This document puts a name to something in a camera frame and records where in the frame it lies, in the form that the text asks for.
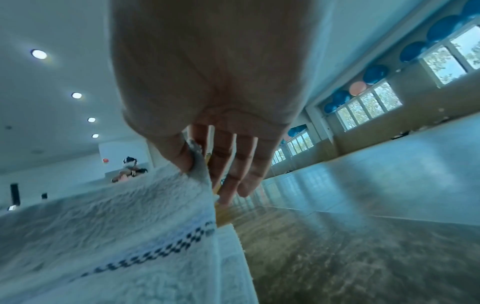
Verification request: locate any row of windows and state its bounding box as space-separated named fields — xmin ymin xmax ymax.
xmin=269 ymin=29 xmax=480 ymax=167

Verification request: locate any grey terry towel checkered stripe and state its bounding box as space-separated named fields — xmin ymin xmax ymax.
xmin=0 ymin=139 xmax=260 ymax=304

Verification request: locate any row of blue pink balloons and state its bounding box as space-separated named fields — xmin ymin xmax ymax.
xmin=279 ymin=0 xmax=480 ymax=143

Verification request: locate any person's right hand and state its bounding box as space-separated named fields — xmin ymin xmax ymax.
xmin=107 ymin=0 xmax=331 ymax=206

